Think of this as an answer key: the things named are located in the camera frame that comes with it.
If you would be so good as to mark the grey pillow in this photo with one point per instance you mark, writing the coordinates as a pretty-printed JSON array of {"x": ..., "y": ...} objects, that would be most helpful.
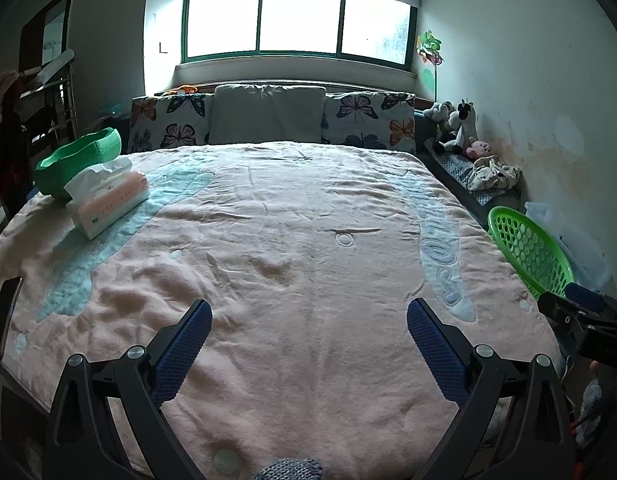
[{"x": 266, "y": 112}]

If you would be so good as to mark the black phone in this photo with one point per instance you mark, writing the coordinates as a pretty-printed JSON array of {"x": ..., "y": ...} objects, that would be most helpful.
[{"x": 3, "y": 315}]

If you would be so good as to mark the orange toy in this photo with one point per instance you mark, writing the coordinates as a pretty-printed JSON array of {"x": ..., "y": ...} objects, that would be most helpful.
[{"x": 187, "y": 90}]

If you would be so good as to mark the patterned cloth bundle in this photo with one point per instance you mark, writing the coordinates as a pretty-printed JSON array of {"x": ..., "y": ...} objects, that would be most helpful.
[{"x": 493, "y": 172}]

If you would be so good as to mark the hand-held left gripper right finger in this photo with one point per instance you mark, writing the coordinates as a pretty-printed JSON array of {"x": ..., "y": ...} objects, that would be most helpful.
[{"x": 436, "y": 350}]

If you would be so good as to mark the clear plastic storage bag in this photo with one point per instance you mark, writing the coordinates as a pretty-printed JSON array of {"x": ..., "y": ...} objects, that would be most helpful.
[{"x": 573, "y": 240}]

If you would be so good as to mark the grey plush toy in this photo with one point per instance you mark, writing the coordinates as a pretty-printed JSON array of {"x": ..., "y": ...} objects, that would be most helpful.
[{"x": 437, "y": 112}]

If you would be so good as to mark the patterned bench cushion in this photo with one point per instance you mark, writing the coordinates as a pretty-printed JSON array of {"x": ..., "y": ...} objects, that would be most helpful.
[{"x": 453, "y": 167}]

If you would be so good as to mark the pink plush toy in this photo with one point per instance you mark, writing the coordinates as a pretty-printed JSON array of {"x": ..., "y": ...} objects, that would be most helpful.
[{"x": 478, "y": 149}]

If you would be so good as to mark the dark wooden door frame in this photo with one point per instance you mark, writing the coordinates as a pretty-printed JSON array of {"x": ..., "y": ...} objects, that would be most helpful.
[{"x": 31, "y": 30}]

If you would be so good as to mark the blue bed sheet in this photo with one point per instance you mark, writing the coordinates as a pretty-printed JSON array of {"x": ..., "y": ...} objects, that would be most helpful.
[{"x": 448, "y": 190}]

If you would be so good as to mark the pink tissue pack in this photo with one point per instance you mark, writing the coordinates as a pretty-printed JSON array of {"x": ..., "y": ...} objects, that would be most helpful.
[{"x": 108, "y": 200}]

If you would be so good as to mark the hanging dark clothes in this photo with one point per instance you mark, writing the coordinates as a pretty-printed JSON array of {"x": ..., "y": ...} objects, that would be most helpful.
[{"x": 8, "y": 145}]

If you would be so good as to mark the green framed window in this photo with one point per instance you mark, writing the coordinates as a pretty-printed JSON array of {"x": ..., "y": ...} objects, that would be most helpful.
[{"x": 298, "y": 20}]

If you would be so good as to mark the wooden rack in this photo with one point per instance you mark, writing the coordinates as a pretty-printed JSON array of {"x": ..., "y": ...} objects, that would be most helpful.
[{"x": 56, "y": 100}]

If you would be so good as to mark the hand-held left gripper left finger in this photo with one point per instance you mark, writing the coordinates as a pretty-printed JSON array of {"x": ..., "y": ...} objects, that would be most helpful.
[{"x": 181, "y": 355}]

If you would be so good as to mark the colourful pinwheel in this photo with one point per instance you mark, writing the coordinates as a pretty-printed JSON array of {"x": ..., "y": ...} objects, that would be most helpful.
[{"x": 429, "y": 47}]

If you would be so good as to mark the black white cow plush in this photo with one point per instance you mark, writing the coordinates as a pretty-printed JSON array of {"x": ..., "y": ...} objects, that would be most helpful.
[{"x": 461, "y": 120}]

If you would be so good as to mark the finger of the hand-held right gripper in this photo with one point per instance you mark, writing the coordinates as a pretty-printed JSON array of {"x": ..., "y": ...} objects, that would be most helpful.
[
  {"x": 585, "y": 297},
  {"x": 588, "y": 325}
]

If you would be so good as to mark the green plastic basket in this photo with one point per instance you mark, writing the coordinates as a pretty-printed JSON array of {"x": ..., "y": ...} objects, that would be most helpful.
[{"x": 530, "y": 250}]

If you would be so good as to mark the butterfly print pillow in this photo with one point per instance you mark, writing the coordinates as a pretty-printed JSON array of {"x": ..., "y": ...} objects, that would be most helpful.
[
  {"x": 368, "y": 117},
  {"x": 168, "y": 120}
]

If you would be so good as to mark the pink blanket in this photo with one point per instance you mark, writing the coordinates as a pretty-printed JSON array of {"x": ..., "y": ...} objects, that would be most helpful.
[{"x": 288, "y": 270}]

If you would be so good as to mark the grey knitted sleeve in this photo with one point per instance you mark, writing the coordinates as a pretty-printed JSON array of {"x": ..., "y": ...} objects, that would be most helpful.
[{"x": 288, "y": 470}]

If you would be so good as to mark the small teal object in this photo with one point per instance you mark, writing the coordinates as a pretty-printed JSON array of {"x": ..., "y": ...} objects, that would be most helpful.
[{"x": 112, "y": 109}]

